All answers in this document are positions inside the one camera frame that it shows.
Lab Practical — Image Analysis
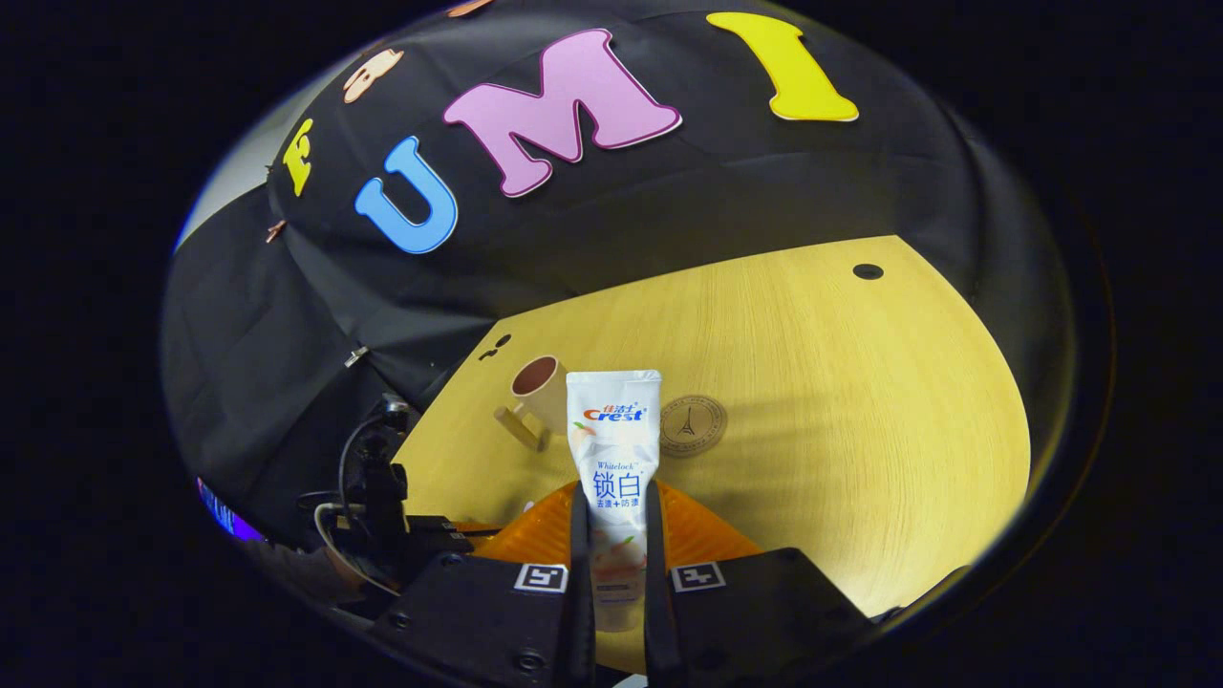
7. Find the round brown coaster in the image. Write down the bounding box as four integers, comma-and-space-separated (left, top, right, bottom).
659, 395, 728, 458

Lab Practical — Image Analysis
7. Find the white toothpaste tube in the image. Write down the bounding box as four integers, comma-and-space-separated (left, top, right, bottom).
567, 371, 662, 632

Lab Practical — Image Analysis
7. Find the wooden desktop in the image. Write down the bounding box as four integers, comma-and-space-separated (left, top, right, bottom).
392, 235, 1033, 675

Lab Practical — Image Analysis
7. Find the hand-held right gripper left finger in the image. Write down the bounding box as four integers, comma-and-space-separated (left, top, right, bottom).
368, 481, 597, 688

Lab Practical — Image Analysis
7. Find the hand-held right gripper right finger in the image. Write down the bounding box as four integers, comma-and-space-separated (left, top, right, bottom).
645, 481, 882, 688

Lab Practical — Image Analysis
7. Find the black backdrop cloth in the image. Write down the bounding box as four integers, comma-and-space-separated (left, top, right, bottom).
161, 0, 1076, 555

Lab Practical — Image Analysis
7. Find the beige cup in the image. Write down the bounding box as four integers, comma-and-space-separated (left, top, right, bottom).
494, 355, 571, 452

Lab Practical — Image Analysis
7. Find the white cable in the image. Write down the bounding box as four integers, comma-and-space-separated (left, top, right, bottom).
313, 502, 402, 598

